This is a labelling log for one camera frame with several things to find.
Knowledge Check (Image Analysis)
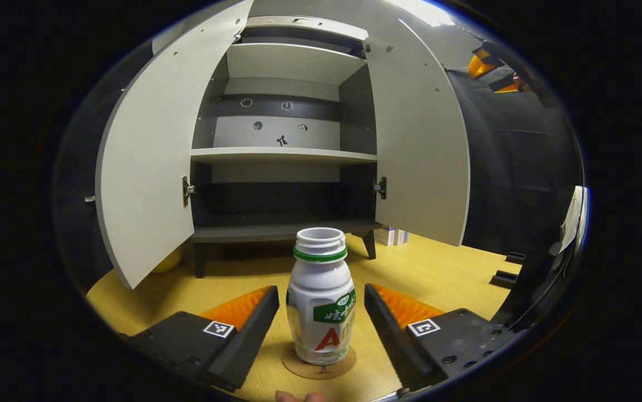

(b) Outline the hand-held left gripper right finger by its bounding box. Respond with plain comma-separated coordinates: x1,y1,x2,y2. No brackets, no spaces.
363,283,524,393

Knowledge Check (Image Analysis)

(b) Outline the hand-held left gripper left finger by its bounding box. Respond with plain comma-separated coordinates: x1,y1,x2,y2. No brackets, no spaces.
124,285,280,393

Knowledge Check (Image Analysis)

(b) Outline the round cork coaster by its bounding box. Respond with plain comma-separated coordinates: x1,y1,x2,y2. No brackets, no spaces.
282,342,357,380

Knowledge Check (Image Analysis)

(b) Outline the white plastic bottle green label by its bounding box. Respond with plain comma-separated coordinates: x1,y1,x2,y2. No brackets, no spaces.
286,227,357,366

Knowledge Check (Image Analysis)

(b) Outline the white cabinet door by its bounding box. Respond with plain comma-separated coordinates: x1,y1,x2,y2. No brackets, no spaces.
95,0,255,290
363,18,471,246

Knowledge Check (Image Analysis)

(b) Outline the white cabinet shelf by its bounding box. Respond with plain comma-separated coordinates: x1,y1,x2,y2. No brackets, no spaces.
191,147,377,166

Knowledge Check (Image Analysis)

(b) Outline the beige cabinet drawer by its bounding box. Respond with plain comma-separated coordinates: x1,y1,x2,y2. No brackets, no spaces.
246,15,369,41

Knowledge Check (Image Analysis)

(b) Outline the yellow round object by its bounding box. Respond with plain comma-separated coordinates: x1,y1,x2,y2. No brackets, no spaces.
151,246,183,274

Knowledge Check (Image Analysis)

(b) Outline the white cloth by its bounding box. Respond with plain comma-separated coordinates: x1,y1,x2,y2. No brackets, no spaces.
560,186,588,255

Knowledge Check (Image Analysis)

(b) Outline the black frame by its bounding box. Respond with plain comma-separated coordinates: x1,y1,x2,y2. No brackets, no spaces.
491,243,576,333

